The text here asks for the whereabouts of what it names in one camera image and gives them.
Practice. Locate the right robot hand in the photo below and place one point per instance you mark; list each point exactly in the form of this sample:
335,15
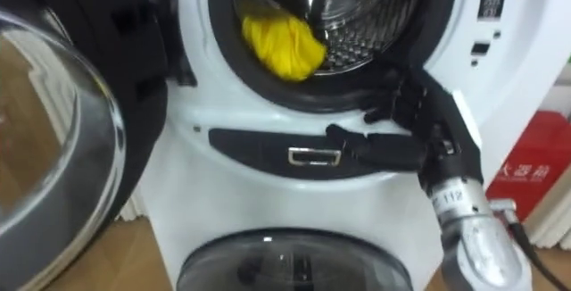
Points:
415,121

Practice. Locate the yellow cloth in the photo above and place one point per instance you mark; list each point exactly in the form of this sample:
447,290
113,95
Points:
283,47

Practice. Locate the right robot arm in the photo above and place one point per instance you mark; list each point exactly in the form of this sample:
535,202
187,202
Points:
477,242

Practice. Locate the red box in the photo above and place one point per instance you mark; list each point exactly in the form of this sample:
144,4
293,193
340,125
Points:
533,161

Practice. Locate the white stacked washing machines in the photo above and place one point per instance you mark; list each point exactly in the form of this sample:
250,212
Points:
250,193

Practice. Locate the open round washer door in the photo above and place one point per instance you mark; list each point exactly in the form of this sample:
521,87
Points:
67,117

